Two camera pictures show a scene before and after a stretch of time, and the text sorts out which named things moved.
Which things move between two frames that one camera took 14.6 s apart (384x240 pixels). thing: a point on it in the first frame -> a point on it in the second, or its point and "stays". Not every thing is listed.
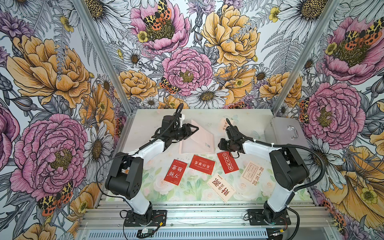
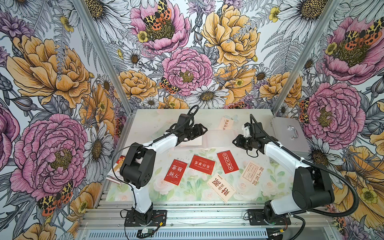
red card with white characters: [175, 172] stays
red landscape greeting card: [202, 164] stays
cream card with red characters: [222, 187] stays
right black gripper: [222, 144] -> [239, 139]
